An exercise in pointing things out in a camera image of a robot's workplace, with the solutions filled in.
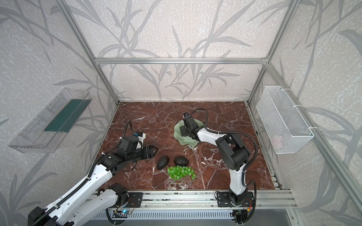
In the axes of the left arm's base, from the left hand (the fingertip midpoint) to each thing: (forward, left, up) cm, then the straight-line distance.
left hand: (155, 146), depth 79 cm
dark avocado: (-6, -3, -10) cm, 12 cm away
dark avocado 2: (-5, -14, -9) cm, 18 cm away
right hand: (+22, -17, -8) cm, 29 cm away
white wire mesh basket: (-2, -62, +22) cm, 65 cm away
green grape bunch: (-11, -12, -11) cm, 20 cm away
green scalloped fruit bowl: (+10, -17, -12) cm, 23 cm away
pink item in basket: (0, -65, +8) cm, 66 cm away
